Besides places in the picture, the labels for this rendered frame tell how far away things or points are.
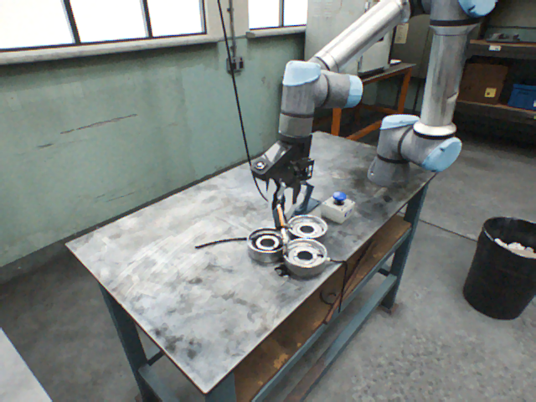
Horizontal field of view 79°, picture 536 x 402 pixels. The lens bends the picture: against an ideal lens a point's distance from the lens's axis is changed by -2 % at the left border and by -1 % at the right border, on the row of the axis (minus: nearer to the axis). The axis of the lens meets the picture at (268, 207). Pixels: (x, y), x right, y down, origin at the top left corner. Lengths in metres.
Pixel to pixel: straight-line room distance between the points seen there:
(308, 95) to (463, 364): 1.42
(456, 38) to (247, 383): 1.00
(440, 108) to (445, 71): 0.10
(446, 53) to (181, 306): 0.89
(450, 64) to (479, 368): 1.30
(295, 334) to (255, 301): 0.29
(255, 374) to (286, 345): 0.12
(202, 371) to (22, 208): 1.75
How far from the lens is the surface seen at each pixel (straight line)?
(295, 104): 0.74
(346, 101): 0.81
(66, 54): 2.05
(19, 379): 0.95
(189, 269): 0.84
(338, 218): 0.98
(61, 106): 2.15
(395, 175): 1.23
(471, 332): 1.96
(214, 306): 0.75
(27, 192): 2.22
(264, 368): 0.95
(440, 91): 1.04
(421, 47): 4.57
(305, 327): 1.03
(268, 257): 0.82
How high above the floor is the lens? 1.36
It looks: 32 degrees down
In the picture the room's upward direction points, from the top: straight up
